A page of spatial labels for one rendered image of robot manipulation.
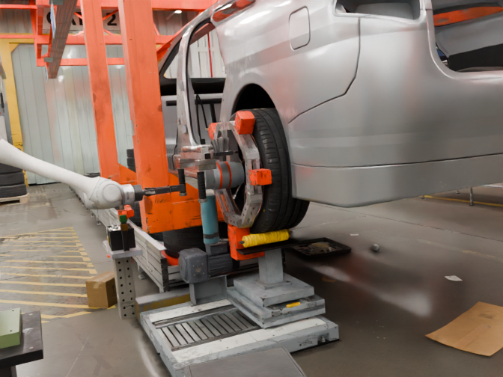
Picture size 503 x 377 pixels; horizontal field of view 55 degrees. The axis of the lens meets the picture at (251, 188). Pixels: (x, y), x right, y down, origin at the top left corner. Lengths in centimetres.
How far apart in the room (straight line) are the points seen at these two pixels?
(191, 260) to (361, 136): 135
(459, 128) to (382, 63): 36
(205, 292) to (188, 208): 52
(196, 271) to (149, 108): 96
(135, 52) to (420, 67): 166
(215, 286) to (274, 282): 49
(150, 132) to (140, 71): 34
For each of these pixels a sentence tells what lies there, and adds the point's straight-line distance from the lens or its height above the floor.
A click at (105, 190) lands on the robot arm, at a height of 88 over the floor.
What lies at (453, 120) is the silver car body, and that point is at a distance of 187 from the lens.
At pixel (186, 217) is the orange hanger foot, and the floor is 59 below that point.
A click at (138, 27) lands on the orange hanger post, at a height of 169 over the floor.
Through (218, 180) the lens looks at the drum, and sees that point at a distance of 245.
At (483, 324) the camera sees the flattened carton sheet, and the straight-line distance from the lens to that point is 280.
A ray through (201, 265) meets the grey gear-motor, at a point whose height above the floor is 34.
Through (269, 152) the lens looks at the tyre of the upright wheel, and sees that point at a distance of 229.
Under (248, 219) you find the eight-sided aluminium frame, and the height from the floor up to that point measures 62.
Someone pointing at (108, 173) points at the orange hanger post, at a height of 78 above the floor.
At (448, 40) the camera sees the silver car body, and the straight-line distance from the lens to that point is 395.
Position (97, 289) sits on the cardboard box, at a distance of 338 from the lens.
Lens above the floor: 106
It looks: 7 degrees down
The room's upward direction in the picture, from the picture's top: 5 degrees counter-clockwise
